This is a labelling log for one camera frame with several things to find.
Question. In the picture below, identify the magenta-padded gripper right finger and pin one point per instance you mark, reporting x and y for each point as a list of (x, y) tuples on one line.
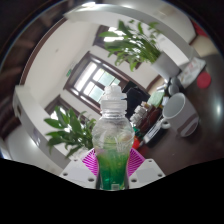
[(150, 170)]

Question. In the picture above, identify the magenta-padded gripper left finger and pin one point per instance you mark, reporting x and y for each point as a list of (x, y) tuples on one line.
[(75, 170)]

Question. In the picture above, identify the clear bottle with green drink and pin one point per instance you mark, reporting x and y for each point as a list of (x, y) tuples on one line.
[(113, 133)]

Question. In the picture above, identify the leafy plant in white pot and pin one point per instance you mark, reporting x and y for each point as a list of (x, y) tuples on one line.
[(133, 46), (71, 128)]

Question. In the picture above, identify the white mug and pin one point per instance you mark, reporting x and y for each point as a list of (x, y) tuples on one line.
[(183, 115)]

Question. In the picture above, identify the brown-framed window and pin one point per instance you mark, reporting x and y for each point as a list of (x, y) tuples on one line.
[(55, 104), (100, 38)]

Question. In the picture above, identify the green sponge cloth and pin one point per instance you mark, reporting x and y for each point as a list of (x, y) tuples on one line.
[(156, 99)]

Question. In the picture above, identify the grey-headed microphone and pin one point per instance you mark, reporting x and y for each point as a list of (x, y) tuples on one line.
[(175, 80), (173, 90)]

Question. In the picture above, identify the brown wooden glazed door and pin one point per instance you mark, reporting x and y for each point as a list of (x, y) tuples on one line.
[(96, 83)]

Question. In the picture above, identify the green exit sign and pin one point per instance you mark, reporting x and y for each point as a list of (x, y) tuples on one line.
[(69, 72)]

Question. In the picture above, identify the printed paper leaflet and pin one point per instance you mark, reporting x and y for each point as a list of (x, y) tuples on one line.
[(191, 68)]

